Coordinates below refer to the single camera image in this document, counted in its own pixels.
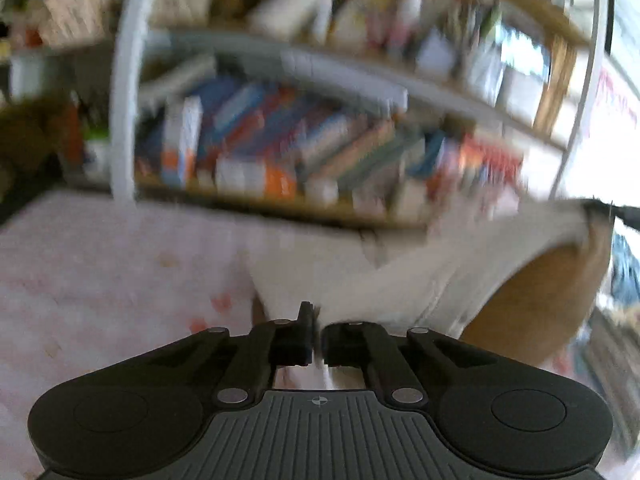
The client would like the pink checkered desk mat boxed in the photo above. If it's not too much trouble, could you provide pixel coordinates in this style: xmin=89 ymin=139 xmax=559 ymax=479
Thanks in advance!
xmin=0 ymin=186 xmax=281 ymax=476

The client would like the cream white t-shirt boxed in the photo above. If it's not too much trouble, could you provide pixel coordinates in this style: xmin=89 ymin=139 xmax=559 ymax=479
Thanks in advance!
xmin=250 ymin=200 xmax=613 ymax=366

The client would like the usmile white orange box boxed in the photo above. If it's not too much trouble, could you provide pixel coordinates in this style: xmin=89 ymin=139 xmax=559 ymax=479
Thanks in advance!
xmin=160 ymin=96 xmax=203 ymax=188

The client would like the row of leaning books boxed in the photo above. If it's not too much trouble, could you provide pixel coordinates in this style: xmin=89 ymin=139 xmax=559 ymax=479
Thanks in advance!
xmin=134 ymin=74 xmax=523 ymax=217

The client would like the white wooden bookshelf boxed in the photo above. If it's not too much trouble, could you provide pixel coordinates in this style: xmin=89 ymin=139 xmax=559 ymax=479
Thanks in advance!
xmin=109 ymin=0 xmax=606 ymax=229

